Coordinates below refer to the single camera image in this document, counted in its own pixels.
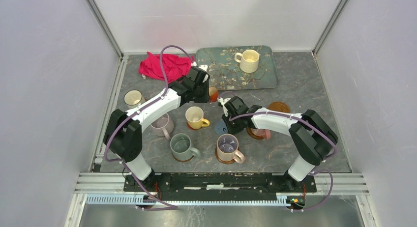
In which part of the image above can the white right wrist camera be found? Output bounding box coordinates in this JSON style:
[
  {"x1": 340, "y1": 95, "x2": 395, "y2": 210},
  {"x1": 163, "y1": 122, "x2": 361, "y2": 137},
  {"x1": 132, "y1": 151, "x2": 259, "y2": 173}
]
[{"x1": 217, "y1": 97, "x2": 231, "y2": 117}]

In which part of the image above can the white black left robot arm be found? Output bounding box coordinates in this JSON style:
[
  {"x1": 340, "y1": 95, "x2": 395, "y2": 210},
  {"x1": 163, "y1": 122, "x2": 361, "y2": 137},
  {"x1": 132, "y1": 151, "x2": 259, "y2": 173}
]
[{"x1": 103, "y1": 65, "x2": 210, "y2": 192}]

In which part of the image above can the pink floral patterned mug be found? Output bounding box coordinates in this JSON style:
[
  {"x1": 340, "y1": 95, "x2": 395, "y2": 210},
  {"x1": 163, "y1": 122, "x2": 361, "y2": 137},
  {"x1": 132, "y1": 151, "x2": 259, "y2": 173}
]
[{"x1": 252, "y1": 129, "x2": 271, "y2": 140}]

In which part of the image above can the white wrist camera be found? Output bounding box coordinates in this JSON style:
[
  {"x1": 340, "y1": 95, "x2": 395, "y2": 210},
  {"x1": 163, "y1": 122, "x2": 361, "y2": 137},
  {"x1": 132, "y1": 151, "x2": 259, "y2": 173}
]
[
  {"x1": 217, "y1": 97, "x2": 231, "y2": 117},
  {"x1": 198, "y1": 65, "x2": 209, "y2": 83}
]

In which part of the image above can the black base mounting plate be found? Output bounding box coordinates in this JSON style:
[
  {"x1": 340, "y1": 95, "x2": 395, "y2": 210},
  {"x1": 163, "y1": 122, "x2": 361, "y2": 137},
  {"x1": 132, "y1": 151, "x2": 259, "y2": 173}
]
[{"x1": 142, "y1": 172, "x2": 317, "y2": 202}]

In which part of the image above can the yellow ceramic mug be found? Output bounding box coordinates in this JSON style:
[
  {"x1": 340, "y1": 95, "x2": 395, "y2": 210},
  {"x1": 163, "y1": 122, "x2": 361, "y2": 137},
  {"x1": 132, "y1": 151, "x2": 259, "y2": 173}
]
[{"x1": 185, "y1": 106, "x2": 210, "y2": 130}]

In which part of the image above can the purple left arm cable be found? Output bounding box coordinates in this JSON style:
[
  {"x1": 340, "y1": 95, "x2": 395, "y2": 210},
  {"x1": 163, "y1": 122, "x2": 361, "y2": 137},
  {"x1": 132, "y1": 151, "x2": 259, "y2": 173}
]
[{"x1": 103, "y1": 45, "x2": 198, "y2": 211}]

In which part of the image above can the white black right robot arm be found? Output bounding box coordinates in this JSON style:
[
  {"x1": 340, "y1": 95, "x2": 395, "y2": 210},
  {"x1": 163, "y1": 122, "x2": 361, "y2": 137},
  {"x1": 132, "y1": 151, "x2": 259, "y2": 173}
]
[{"x1": 217, "y1": 96, "x2": 338, "y2": 192}]

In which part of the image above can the cream yellow mug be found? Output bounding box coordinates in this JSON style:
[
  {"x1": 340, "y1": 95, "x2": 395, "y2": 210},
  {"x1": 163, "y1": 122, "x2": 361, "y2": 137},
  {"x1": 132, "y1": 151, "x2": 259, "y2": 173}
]
[{"x1": 234, "y1": 50, "x2": 260, "y2": 73}]

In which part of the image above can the small orange cup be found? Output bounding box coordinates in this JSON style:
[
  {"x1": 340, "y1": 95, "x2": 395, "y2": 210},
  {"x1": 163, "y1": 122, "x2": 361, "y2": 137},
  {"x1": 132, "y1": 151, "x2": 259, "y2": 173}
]
[{"x1": 208, "y1": 86, "x2": 218, "y2": 103}]

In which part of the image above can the white mug black handle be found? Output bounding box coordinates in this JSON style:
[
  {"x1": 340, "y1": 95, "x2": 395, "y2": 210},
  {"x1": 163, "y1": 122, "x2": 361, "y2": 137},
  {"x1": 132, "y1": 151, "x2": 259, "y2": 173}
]
[{"x1": 123, "y1": 90, "x2": 146, "y2": 109}]

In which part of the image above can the lilac ceramic mug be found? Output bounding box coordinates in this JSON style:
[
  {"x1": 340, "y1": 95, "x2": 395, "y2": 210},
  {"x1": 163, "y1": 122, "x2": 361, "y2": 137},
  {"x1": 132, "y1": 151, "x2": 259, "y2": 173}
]
[{"x1": 150, "y1": 113, "x2": 174, "y2": 140}]

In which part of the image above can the blue round coaster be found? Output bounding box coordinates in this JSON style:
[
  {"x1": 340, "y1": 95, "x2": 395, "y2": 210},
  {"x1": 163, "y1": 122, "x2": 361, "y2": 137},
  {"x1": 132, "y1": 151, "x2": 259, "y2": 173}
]
[{"x1": 214, "y1": 119, "x2": 228, "y2": 136}]

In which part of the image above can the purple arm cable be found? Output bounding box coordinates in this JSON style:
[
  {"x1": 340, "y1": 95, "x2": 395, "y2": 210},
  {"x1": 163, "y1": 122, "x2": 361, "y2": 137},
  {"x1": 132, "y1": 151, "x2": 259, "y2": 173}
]
[
  {"x1": 218, "y1": 91, "x2": 338, "y2": 212},
  {"x1": 103, "y1": 45, "x2": 198, "y2": 211}
]

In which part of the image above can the crumpled red cloth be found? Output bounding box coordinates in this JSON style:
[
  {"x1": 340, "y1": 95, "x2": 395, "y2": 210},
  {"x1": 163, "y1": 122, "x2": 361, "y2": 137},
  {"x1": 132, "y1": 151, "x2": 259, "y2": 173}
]
[{"x1": 138, "y1": 52, "x2": 195, "y2": 81}]

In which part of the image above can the grey-green ceramic mug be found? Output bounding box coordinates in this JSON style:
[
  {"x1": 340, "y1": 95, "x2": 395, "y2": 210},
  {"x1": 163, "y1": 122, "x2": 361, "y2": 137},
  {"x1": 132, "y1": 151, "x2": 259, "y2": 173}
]
[{"x1": 170, "y1": 134, "x2": 201, "y2": 160}]

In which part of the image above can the green floral serving tray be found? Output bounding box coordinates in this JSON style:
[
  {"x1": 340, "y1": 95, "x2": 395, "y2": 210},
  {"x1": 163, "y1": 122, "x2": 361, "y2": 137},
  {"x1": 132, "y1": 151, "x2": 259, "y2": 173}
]
[{"x1": 196, "y1": 45, "x2": 279, "y2": 90}]

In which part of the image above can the white toothed cable rail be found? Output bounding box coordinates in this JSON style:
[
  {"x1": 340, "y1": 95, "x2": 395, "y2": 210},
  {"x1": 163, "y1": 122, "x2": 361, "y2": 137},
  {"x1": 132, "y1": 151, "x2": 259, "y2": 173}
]
[{"x1": 85, "y1": 194, "x2": 289, "y2": 207}]

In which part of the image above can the beige pink tall mug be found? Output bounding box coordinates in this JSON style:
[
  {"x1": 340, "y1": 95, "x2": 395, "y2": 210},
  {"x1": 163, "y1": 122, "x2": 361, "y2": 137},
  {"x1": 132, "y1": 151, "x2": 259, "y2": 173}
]
[{"x1": 216, "y1": 134, "x2": 245, "y2": 164}]

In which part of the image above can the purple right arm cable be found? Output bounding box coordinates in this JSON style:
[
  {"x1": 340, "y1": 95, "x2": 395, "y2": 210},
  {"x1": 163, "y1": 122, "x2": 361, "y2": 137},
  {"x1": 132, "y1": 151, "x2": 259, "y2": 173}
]
[{"x1": 218, "y1": 91, "x2": 338, "y2": 212}]

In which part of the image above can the glossy wooden ridged coaster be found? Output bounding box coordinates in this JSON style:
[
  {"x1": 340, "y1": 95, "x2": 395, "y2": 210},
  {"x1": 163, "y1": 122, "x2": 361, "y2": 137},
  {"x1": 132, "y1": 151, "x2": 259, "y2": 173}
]
[{"x1": 173, "y1": 156, "x2": 194, "y2": 163}]

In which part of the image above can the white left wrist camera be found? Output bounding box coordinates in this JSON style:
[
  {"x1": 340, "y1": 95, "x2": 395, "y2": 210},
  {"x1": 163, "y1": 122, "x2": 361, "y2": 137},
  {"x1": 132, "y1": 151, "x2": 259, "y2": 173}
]
[{"x1": 198, "y1": 65, "x2": 209, "y2": 83}]

